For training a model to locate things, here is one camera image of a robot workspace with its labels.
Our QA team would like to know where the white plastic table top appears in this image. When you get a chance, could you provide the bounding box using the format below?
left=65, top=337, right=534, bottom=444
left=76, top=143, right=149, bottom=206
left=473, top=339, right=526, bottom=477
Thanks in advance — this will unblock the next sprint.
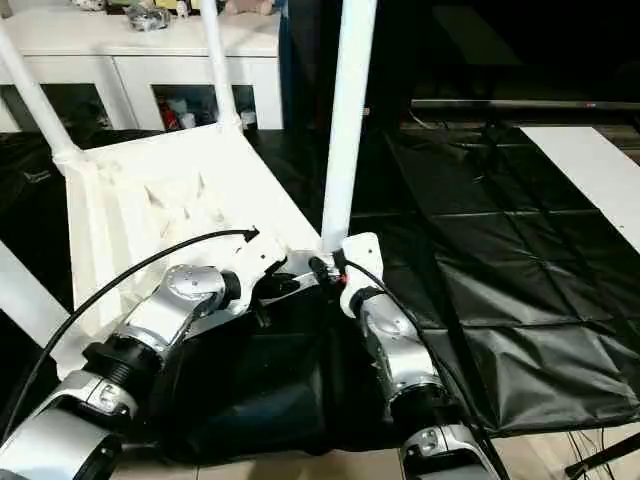
left=54, top=124, right=341, bottom=382

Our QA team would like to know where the white tapered table leg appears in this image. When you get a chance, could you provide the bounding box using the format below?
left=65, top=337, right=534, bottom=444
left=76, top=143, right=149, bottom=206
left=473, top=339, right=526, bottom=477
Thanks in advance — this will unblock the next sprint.
left=199, top=0, right=242, bottom=132
left=319, top=0, right=379, bottom=254
left=0, top=22, right=84, bottom=169
left=0, top=239, right=72, bottom=351

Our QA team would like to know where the black work mat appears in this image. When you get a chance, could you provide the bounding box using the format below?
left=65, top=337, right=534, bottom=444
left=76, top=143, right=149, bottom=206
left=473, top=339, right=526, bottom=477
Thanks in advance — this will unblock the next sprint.
left=0, top=107, right=639, bottom=459

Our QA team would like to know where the dark metal bar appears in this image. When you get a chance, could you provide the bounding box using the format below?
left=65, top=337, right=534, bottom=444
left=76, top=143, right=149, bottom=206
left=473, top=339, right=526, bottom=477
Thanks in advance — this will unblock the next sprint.
left=409, top=98, right=640, bottom=111

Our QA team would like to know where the beige plush toy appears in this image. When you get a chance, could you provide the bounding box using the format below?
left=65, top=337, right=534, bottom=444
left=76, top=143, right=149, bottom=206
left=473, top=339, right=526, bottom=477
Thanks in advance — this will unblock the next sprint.
left=227, top=0, right=277, bottom=16

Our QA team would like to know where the white flat board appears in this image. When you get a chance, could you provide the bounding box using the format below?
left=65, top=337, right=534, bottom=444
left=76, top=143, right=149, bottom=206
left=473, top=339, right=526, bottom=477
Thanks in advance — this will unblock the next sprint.
left=519, top=126, right=640, bottom=247

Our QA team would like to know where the white sideboard cabinet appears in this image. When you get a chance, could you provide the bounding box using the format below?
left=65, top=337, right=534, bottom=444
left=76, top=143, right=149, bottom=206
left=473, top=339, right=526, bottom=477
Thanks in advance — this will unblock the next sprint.
left=0, top=9, right=284, bottom=134

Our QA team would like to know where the dark bag of items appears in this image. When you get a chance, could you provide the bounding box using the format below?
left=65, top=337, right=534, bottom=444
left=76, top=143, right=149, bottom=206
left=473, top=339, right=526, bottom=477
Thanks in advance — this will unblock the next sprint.
left=127, top=4, right=172, bottom=30

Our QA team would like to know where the black stand pole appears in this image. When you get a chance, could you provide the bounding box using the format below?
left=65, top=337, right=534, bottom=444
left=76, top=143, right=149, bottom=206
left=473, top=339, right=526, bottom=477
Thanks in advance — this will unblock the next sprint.
left=564, top=437, right=640, bottom=477

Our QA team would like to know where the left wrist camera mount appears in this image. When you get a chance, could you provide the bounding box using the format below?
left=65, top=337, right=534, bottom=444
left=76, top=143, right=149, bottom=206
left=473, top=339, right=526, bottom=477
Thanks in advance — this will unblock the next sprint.
left=228, top=233, right=290, bottom=315

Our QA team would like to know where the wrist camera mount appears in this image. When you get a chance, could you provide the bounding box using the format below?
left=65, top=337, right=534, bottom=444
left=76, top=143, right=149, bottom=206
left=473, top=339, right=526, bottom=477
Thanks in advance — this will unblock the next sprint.
left=338, top=232, right=385, bottom=317
left=228, top=233, right=290, bottom=315

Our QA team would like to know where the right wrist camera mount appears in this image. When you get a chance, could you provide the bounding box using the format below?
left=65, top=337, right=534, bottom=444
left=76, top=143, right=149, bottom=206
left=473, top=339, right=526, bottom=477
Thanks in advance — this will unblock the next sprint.
left=338, top=232, right=385, bottom=317

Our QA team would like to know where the robot arm base with cables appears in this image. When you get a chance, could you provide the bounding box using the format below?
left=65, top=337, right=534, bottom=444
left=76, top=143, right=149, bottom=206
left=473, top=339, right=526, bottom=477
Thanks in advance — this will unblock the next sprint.
left=564, top=429, right=640, bottom=480

